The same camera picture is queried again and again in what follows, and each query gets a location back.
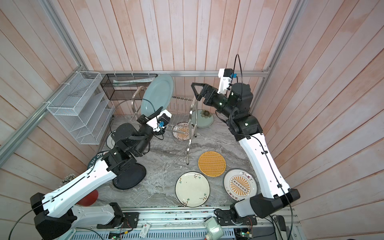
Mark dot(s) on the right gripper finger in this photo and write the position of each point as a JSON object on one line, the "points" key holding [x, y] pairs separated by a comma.
{"points": [[194, 85], [199, 92]]}

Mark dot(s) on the red pencil holder cup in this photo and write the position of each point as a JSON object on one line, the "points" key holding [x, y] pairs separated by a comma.
{"points": [[86, 201]]}

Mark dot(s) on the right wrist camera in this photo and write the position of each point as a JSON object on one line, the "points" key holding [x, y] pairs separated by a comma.
{"points": [[226, 77]]}

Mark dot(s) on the dark navy plate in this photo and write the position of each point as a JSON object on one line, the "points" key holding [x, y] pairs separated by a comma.
{"points": [[130, 178]]}

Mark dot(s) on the orange sunburst plate under rack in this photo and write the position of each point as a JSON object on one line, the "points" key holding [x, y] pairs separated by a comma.
{"points": [[181, 131]]}

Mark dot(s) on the white wire wall shelf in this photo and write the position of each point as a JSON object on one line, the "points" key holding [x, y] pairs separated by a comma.
{"points": [[84, 113]]}

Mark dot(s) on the white green device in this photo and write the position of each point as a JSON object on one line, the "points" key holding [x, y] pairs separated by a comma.
{"points": [[214, 230]]}

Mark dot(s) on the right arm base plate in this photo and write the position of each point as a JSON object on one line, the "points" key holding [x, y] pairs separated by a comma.
{"points": [[230, 218]]}

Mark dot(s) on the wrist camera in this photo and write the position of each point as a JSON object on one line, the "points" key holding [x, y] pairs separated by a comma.
{"points": [[162, 120], [226, 77]]}

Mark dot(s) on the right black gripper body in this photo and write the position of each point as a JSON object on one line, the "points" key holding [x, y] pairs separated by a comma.
{"points": [[220, 104]]}

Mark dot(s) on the white plate black clover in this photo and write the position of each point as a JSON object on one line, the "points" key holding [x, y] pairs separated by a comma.
{"points": [[110, 143]]}

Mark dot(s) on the light teal flower plate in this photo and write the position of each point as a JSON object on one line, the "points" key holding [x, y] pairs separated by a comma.
{"points": [[202, 118]]}

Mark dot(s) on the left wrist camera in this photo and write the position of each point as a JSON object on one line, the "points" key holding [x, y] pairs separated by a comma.
{"points": [[162, 120]]}

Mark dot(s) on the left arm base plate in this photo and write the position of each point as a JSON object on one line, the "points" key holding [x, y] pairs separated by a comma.
{"points": [[128, 220]]}

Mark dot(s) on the grey green plate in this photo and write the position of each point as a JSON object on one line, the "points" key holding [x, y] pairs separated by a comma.
{"points": [[158, 94]]}

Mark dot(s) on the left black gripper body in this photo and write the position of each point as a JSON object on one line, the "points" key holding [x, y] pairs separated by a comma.
{"points": [[144, 127]]}

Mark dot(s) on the black mesh wall basket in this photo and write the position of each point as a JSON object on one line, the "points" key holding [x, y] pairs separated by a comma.
{"points": [[118, 87]]}

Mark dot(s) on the aluminium frame rail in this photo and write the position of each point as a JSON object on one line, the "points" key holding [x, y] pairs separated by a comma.
{"points": [[20, 135]]}

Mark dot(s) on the orange sunburst plate right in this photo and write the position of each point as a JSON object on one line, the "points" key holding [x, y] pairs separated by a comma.
{"points": [[240, 184]]}

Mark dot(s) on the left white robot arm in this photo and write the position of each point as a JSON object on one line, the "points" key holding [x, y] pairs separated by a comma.
{"points": [[57, 212]]}

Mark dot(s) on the yellow woven plate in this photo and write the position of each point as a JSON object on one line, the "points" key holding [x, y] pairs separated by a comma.
{"points": [[212, 164]]}

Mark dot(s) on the green rim lettered plate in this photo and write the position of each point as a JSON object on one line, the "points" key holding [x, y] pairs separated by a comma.
{"points": [[96, 158]]}

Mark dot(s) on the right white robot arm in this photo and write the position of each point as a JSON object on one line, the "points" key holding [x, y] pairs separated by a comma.
{"points": [[275, 191]]}

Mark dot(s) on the cream floral plate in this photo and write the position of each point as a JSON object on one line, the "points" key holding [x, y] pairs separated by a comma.
{"points": [[192, 189]]}

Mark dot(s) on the steel wire dish rack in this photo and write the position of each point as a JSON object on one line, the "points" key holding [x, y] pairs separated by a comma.
{"points": [[181, 110]]}

